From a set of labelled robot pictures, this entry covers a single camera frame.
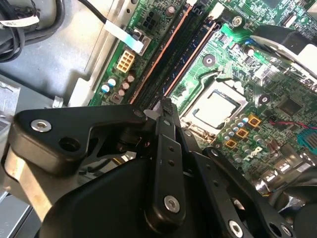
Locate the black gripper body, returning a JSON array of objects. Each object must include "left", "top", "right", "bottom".
[{"left": 38, "top": 157, "right": 225, "bottom": 238}]

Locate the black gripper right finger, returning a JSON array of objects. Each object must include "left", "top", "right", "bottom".
[{"left": 177, "top": 128, "right": 298, "bottom": 238}]

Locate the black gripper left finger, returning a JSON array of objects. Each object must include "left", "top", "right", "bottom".
[{"left": 8, "top": 98, "right": 187, "bottom": 234}]

